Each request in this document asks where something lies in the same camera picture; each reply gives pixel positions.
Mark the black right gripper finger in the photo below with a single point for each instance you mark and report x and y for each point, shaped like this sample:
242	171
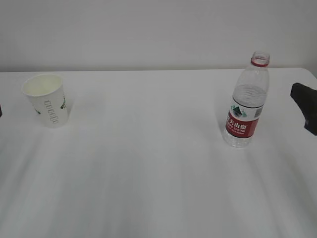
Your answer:
306	99

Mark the white paper cup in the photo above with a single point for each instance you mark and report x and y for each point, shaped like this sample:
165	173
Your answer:
45	93

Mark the clear red-label water bottle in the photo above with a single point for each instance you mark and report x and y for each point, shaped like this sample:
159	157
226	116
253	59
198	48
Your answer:
248	100

